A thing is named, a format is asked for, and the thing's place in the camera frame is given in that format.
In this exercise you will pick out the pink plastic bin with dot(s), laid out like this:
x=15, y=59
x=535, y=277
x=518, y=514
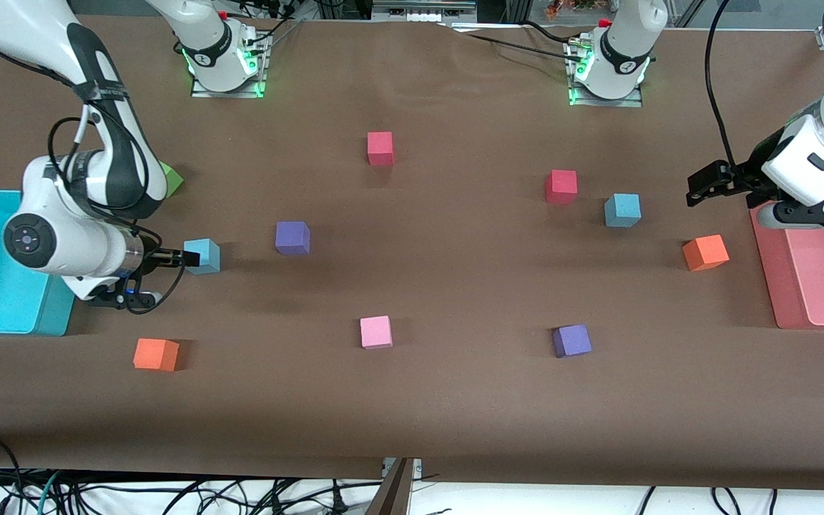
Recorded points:
x=823, y=286

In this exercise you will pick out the brown table mat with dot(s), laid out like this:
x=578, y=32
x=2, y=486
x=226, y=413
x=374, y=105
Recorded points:
x=412, y=408

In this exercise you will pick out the orange foam block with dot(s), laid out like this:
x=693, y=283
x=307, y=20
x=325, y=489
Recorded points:
x=154, y=354
x=705, y=252

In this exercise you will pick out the light blue foam block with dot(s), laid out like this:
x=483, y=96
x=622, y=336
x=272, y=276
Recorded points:
x=203, y=256
x=622, y=209

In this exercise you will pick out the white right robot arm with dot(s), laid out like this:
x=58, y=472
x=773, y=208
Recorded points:
x=40, y=43

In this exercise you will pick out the purple foam block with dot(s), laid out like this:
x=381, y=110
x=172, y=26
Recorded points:
x=292, y=237
x=571, y=340

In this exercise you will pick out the pink foam block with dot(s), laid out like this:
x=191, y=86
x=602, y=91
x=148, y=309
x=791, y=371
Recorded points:
x=375, y=332

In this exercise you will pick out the small metal bracket plate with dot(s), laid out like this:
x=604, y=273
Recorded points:
x=418, y=468

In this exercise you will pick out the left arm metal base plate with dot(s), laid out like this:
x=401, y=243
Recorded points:
x=609, y=102

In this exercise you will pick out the red foam block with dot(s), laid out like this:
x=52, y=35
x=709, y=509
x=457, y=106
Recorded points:
x=561, y=184
x=380, y=146

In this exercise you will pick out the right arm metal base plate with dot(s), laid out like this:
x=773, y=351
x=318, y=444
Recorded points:
x=229, y=93

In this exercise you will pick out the brown wooden bar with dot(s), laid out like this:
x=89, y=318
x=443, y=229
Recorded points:
x=392, y=497

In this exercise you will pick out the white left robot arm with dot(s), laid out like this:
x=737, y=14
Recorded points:
x=623, y=43

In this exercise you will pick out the green foam block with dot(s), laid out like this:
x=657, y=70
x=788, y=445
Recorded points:
x=173, y=182

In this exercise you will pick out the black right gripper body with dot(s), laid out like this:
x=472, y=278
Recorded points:
x=154, y=258

